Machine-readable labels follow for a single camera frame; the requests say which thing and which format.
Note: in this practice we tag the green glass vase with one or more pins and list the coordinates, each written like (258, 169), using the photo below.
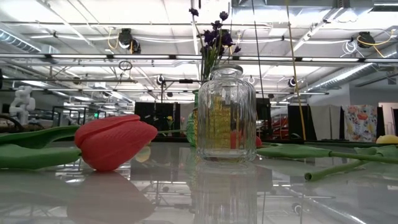
(190, 130)

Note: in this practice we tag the purple flower bunch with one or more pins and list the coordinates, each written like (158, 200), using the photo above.
(214, 35)

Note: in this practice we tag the red tulip green stem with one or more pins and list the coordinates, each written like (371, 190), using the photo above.
(115, 143)
(295, 152)

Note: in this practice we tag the small yellow background flower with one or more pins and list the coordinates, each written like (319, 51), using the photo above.
(169, 119)

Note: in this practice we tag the clear ribbed glass jar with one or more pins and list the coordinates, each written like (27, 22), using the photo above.
(227, 93)

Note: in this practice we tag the black curtain panel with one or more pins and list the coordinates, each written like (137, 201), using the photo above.
(149, 109)
(293, 121)

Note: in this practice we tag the red storage bin shelving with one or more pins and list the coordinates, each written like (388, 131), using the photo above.
(280, 124)

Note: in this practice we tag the white hanging cloth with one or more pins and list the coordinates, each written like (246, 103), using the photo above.
(325, 121)

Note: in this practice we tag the grey horizontal pole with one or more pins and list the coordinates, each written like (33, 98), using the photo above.
(62, 80)

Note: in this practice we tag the floral patterned cloth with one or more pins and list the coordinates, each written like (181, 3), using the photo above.
(360, 123)

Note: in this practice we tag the silver air duct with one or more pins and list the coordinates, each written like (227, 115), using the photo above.
(342, 77)
(18, 40)

